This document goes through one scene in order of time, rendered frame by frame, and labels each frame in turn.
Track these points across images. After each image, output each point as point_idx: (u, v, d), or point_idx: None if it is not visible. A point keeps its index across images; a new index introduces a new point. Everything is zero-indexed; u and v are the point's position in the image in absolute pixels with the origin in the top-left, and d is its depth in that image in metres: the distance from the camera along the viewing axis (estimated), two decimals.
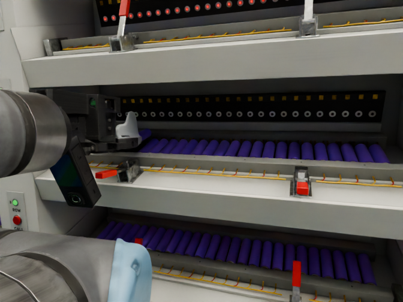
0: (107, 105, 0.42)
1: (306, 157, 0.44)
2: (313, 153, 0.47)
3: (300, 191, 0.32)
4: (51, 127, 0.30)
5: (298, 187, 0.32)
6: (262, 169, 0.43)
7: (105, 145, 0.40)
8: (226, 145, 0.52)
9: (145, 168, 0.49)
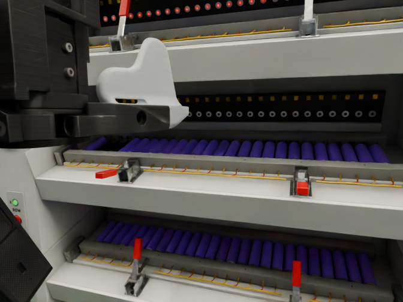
0: None
1: (306, 157, 0.44)
2: (313, 153, 0.47)
3: (300, 191, 0.32)
4: None
5: (298, 187, 0.32)
6: (262, 169, 0.43)
7: (48, 122, 0.12)
8: (226, 145, 0.52)
9: (145, 168, 0.49)
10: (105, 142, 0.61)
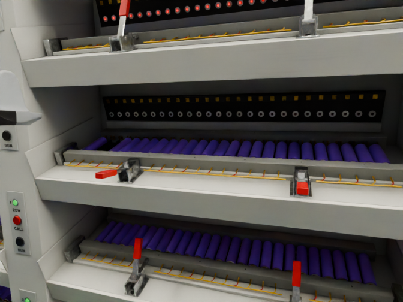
0: None
1: (306, 157, 0.44)
2: (313, 153, 0.47)
3: (300, 191, 0.32)
4: None
5: (298, 187, 0.32)
6: (262, 169, 0.43)
7: None
8: (226, 145, 0.52)
9: (145, 168, 0.49)
10: (105, 142, 0.61)
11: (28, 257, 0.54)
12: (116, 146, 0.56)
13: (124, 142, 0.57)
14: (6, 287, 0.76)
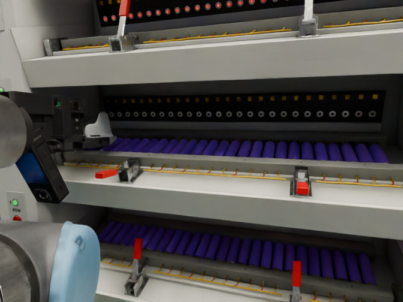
0: (74, 106, 0.44)
1: (306, 157, 0.44)
2: (313, 153, 0.47)
3: (300, 191, 0.32)
4: (9, 126, 0.32)
5: (298, 187, 0.32)
6: (262, 169, 0.43)
7: (71, 144, 0.42)
8: (226, 145, 0.52)
9: (145, 168, 0.49)
10: None
11: None
12: (116, 146, 0.56)
13: (124, 142, 0.57)
14: None
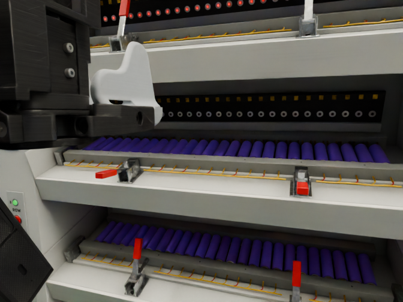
0: None
1: (306, 157, 0.44)
2: (313, 153, 0.47)
3: (300, 191, 0.32)
4: None
5: (298, 187, 0.32)
6: (262, 169, 0.43)
7: (50, 123, 0.12)
8: (226, 145, 0.52)
9: (145, 168, 0.49)
10: None
11: None
12: (116, 146, 0.56)
13: (124, 142, 0.57)
14: None
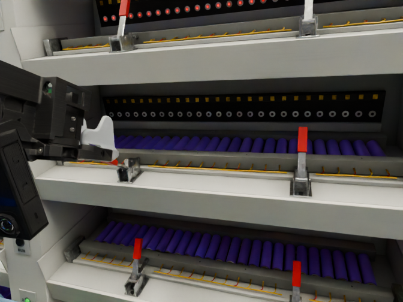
0: (72, 99, 0.31)
1: (306, 153, 0.45)
2: (313, 153, 0.47)
3: (300, 127, 0.40)
4: None
5: (299, 127, 0.40)
6: (264, 164, 0.45)
7: (60, 149, 0.28)
8: (228, 142, 0.53)
9: (145, 168, 0.49)
10: None
11: (28, 257, 0.54)
12: (119, 144, 0.57)
13: (127, 140, 0.59)
14: (6, 287, 0.76)
